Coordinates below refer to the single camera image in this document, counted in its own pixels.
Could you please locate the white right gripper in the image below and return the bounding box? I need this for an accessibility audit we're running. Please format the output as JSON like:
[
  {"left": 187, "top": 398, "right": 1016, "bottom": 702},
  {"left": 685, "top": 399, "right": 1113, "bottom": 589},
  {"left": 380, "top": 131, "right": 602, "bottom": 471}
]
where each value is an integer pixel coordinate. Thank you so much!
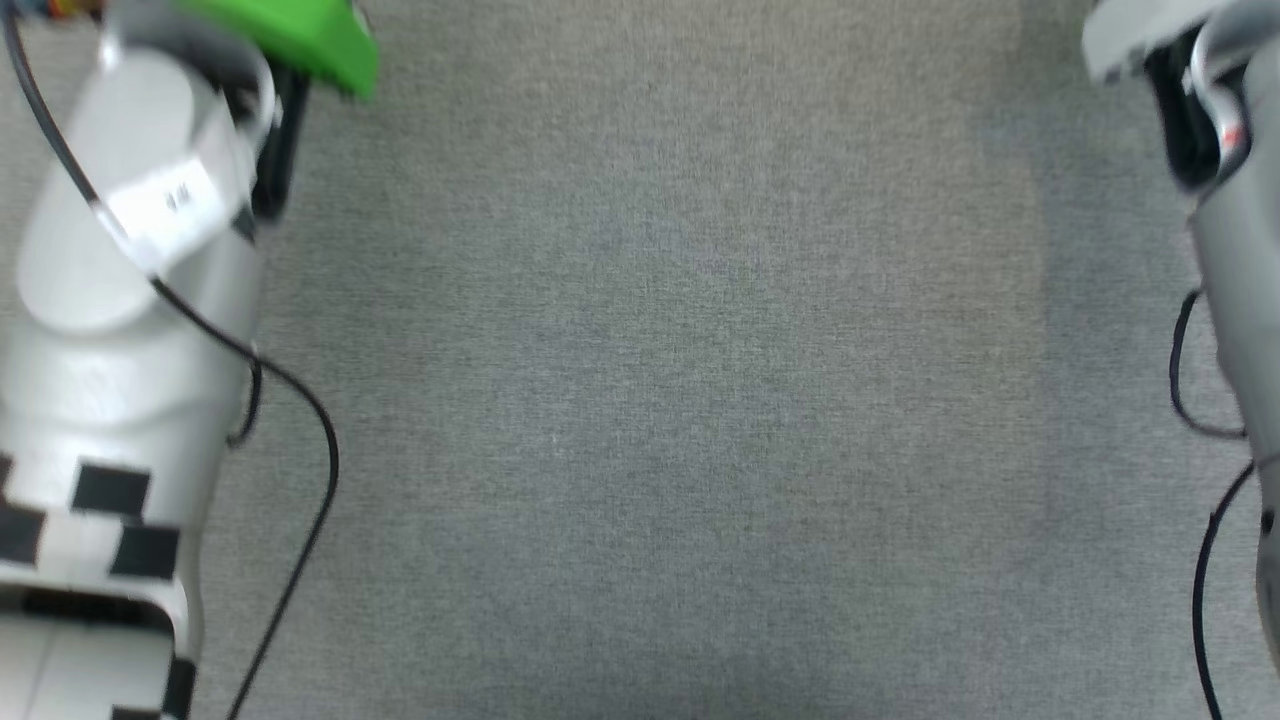
[{"left": 1082, "top": 0, "right": 1241, "bottom": 86}]

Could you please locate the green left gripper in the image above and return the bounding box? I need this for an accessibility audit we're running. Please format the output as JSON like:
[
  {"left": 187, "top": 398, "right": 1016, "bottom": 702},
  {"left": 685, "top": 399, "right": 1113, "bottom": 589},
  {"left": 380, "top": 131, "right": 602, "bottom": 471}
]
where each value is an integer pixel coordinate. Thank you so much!
[{"left": 175, "top": 0, "right": 379, "bottom": 101}]

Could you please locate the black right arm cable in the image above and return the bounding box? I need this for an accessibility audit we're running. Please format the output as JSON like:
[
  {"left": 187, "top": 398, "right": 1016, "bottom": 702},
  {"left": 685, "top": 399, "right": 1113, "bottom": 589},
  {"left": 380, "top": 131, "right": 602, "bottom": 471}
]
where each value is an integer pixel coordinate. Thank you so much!
[{"left": 1168, "top": 288, "right": 1280, "bottom": 720}]

